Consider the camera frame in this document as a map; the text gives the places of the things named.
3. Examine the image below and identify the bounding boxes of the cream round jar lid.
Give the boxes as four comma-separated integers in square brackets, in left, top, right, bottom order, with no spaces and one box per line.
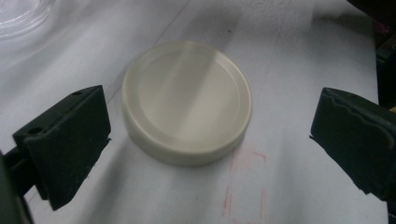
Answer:
[120,39,254,168]

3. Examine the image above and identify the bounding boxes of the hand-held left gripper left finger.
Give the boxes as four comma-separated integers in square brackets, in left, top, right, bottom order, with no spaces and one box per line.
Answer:
[12,84,112,212]

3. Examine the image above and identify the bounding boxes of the clear glass jar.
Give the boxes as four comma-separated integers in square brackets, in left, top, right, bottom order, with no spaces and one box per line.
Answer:
[0,0,58,42]

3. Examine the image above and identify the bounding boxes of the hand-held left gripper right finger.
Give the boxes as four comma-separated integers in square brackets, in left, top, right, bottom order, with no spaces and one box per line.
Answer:
[308,87,396,202]

